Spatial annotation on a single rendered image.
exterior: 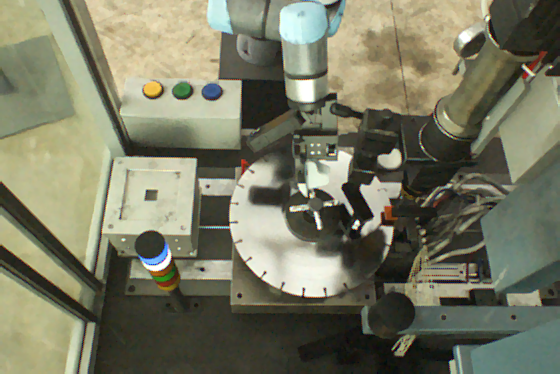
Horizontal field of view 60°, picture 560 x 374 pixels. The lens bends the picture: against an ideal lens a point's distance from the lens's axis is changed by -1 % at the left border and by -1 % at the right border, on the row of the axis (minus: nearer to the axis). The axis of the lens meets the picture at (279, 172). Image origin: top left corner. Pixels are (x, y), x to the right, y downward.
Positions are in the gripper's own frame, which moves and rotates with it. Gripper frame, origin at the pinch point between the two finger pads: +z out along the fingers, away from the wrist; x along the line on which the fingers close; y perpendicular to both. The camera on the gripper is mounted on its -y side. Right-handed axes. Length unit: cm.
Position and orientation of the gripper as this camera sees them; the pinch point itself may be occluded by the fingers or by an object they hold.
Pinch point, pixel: (302, 190)
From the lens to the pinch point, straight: 97.1
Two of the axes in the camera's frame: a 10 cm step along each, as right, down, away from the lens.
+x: 1.2, -5.3, 8.4
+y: 9.9, -0.1, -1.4
